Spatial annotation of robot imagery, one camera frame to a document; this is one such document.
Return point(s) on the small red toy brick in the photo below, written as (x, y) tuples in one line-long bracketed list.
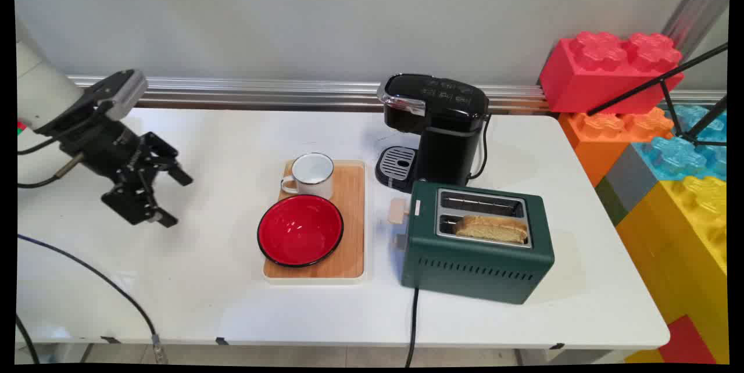
[(689, 344)]

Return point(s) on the aluminium profile post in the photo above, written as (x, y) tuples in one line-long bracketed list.
[(697, 4)]

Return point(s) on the small beige toaster dial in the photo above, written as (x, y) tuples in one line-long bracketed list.
[(401, 241)]

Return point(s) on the translucent blue toy brick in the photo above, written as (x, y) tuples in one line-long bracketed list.
[(680, 155)]

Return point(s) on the aluminium wall rail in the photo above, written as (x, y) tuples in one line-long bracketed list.
[(261, 91)]

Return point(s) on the toast bread slice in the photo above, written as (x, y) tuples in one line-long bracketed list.
[(493, 229)]

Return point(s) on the olive green toy brick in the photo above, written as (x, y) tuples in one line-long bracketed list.
[(610, 201)]

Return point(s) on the beige toaster lever knob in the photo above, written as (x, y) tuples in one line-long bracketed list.
[(398, 211)]

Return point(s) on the black tripod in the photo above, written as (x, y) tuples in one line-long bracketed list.
[(668, 79)]

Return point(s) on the wooden tray with cream rim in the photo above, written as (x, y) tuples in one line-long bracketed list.
[(351, 233)]

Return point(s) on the red and green object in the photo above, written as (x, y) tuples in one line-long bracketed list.
[(21, 126)]

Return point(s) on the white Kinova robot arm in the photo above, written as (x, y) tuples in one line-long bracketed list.
[(42, 87)]

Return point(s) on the big orange toy brick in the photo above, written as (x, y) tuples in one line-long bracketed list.
[(604, 140)]

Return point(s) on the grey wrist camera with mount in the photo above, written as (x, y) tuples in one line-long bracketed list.
[(125, 93)]

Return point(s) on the big yellow toy brick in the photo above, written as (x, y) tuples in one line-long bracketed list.
[(680, 245)]

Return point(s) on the dark green two-slot toaster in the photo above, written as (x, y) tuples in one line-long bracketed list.
[(471, 268)]

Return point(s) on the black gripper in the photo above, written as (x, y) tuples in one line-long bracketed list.
[(107, 149)]

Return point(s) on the red enamel bowl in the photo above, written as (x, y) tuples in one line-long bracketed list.
[(299, 230)]

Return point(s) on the black capsule coffee machine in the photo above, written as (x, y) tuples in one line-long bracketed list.
[(447, 140)]

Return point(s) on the white enamel mug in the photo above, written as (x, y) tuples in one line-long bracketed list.
[(314, 172)]

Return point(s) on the big red toy brick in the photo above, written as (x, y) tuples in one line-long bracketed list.
[(604, 76)]

